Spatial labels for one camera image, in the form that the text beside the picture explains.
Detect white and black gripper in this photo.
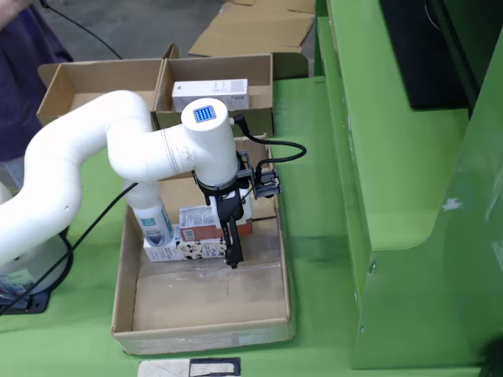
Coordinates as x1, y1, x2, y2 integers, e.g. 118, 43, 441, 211
207, 188, 255, 270

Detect red-brown product box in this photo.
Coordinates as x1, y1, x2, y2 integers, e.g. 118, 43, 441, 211
178, 203, 255, 241

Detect bare person forearm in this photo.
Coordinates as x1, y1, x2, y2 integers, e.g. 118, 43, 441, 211
0, 0, 35, 31

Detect shallow cardboard tray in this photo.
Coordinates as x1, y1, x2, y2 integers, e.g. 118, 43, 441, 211
111, 133, 296, 357

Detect cardboard box with olive flap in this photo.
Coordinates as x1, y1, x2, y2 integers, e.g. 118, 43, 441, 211
151, 42, 310, 143

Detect white product box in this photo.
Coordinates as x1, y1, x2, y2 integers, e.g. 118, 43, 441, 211
171, 78, 251, 113

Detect plain open cardboard box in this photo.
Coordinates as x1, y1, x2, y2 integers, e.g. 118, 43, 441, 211
35, 58, 164, 130

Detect flattened cardboard sheets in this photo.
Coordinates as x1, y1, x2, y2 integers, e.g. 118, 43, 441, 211
188, 0, 318, 58

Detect cow print carton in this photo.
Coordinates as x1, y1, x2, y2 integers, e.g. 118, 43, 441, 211
143, 225, 237, 263

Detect white bottle teal label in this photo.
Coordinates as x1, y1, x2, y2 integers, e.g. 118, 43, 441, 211
124, 180, 175, 248

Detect white printed paper card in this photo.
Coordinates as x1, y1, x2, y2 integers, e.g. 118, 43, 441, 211
188, 356, 241, 377

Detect crumpled white paper sheet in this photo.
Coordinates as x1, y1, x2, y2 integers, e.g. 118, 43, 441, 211
138, 359, 192, 377

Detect green metal shelf unit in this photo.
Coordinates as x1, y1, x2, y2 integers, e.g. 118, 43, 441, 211
314, 0, 503, 370

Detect person in purple shirt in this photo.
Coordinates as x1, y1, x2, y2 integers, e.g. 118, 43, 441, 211
0, 0, 75, 189

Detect black camera cable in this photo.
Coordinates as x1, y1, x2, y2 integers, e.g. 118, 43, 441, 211
231, 112, 308, 185

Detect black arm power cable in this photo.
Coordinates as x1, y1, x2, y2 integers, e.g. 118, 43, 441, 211
0, 181, 139, 317

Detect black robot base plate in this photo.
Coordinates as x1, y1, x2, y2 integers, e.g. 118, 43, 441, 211
0, 229, 75, 315

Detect grey cable plug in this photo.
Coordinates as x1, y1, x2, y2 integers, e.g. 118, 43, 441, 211
0, 292, 32, 313

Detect thin black floor cable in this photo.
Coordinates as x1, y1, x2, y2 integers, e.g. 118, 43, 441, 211
39, 0, 123, 60

